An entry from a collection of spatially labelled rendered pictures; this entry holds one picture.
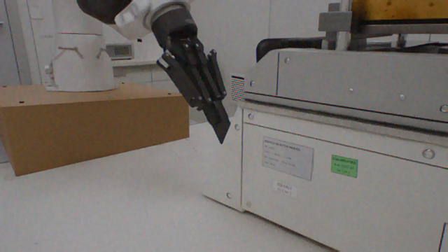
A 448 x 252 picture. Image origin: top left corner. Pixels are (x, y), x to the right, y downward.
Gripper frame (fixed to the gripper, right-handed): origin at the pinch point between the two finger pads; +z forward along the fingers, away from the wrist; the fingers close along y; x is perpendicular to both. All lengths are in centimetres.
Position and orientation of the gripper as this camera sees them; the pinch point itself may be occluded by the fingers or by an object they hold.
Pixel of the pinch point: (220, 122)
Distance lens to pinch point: 57.0
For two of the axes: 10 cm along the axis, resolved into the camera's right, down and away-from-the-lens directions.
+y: 6.5, -2.2, 7.3
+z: 4.3, 8.9, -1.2
